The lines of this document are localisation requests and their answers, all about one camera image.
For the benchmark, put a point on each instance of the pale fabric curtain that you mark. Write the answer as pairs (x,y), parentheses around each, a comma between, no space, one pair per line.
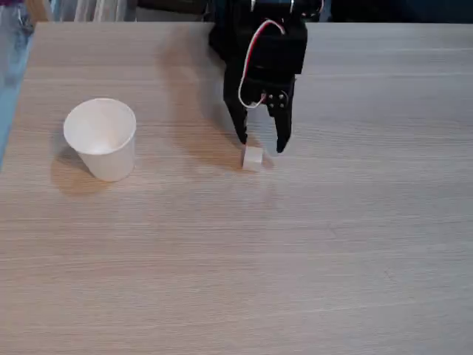
(96,10)

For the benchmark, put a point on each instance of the person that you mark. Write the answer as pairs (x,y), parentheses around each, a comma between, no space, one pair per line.
(13,40)

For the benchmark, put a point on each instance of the white paper cup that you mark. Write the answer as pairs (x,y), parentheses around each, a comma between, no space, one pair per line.
(111,162)

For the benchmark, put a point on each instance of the small white cube block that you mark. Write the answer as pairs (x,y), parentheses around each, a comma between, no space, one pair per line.
(253,159)

